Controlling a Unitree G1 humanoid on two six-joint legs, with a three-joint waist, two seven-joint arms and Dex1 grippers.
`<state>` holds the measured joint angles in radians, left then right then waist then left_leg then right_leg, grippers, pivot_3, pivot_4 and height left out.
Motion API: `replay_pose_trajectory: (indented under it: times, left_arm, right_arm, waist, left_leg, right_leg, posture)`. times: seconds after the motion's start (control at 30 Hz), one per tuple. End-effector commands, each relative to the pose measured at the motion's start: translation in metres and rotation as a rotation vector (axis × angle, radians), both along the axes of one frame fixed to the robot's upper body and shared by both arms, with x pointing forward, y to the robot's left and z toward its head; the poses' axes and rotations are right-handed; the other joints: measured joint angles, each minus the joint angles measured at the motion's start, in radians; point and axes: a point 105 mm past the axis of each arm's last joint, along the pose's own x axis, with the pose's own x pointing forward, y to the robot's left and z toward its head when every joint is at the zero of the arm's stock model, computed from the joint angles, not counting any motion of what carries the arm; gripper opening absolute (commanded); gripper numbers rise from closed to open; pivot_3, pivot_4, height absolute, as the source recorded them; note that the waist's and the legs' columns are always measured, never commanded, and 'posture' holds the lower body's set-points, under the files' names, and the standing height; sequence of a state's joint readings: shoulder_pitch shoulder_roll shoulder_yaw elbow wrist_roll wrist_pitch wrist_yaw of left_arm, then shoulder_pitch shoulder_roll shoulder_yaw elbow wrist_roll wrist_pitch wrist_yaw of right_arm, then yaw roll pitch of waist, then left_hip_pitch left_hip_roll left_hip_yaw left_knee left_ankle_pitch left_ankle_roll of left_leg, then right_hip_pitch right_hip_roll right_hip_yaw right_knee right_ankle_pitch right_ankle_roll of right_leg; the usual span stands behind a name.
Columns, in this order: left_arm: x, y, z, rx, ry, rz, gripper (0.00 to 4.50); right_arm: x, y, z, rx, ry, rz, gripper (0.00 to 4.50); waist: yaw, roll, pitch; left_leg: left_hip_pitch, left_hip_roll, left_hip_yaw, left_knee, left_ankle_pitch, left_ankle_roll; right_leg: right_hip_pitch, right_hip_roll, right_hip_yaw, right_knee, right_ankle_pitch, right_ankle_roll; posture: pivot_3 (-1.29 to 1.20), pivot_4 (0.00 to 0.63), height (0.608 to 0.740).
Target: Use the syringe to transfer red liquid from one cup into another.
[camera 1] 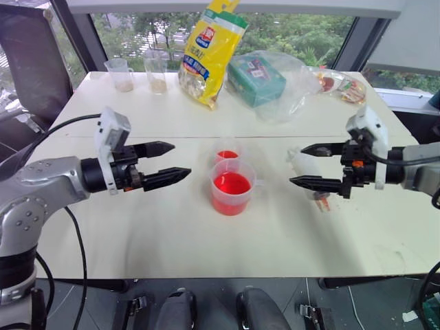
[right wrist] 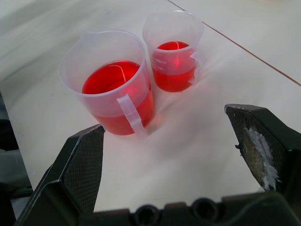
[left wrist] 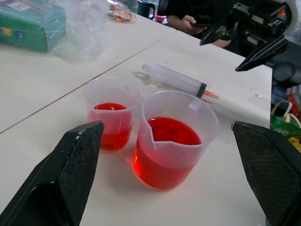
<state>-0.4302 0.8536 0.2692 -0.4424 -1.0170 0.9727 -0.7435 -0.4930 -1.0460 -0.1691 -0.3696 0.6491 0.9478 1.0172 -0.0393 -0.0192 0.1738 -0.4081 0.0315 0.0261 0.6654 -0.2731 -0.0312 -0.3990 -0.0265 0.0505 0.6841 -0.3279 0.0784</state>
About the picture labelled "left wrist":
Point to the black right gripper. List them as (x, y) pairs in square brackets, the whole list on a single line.
[(258, 23)]

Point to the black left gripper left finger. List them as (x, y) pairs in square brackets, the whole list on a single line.
[(58, 179)]

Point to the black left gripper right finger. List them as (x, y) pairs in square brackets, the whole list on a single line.
[(275, 169)]

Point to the small beaker with red liquid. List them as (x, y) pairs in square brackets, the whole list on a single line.
[(115, 136)]

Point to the large clear plastic syringe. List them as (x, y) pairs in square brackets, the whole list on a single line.
[(176, 81)]

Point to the large beaker with red liquid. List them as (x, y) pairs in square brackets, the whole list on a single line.
[(164, 169)]

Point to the person's bare hand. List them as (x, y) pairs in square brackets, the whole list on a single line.
[(191, 28)]

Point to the black smartphone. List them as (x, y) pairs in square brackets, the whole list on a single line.
[(201, 24)]

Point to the green shopping bag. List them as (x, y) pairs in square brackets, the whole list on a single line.
[(284, 124)]

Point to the black rounded chair part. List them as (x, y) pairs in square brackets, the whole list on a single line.
[(285, 70)]

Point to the person in black shirt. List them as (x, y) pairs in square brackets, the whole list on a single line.
[(188, 7)]

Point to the red and white carton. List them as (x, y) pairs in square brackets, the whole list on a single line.
[(294, 95)]

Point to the dark green mug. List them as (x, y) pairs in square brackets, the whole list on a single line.
[(144, 8)]

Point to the orange snack packet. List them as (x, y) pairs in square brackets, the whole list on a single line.
[(121, 15)]

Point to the clear plastic bag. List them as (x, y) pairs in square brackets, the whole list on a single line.
[(82, 30)]

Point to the green cardboard box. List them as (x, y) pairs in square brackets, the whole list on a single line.
[(26, 30)]

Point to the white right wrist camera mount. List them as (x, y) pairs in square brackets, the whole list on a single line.
[(296, 14)]

